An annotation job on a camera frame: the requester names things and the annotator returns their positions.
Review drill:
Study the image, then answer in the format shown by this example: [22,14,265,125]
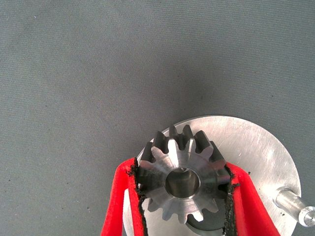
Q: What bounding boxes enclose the dark grey table cloth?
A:
[0,0,315,236]

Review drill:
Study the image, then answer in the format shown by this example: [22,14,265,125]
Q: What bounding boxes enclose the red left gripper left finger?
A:
[99,156,148,236]

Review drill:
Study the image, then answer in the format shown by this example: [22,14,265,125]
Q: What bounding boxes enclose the small steel planetary gear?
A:
[136,124,233,224]

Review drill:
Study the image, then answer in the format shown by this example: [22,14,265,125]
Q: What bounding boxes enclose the round metal carrier plate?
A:
[123,115,315,236]

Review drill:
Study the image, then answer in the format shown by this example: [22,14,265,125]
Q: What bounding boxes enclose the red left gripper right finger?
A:
[222,161,281,236]

